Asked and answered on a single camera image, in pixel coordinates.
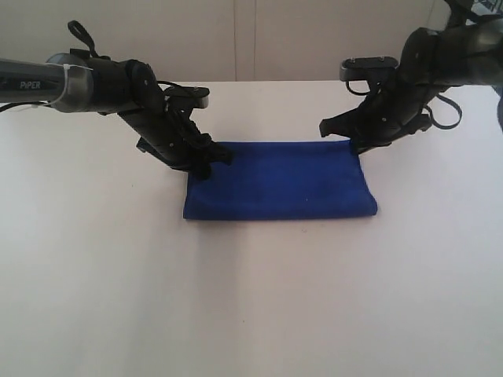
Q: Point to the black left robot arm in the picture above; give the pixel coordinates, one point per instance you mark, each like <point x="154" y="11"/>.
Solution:
<point x="158" y="111"/>

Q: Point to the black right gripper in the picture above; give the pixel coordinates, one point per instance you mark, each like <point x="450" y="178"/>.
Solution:
<point x="382" y="117"/>

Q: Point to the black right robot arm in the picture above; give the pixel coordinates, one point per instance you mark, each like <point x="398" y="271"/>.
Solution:
<point x="466" y="55"/>

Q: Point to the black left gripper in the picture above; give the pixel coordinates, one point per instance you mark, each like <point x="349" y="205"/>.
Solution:
<point x="175" y="140"/>

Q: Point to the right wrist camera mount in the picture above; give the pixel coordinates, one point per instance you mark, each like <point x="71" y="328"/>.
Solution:
<point x="367" y="68"/>

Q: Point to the blue towel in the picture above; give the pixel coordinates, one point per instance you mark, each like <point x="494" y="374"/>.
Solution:
<point x="282" y="181"/>

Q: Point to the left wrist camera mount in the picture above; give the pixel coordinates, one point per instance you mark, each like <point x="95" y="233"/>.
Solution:
<point x="185" y="97"/>

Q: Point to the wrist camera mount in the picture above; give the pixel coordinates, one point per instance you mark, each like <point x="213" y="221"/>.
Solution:
<point x="367" y="68"/>
<point x="185" y="97"/>

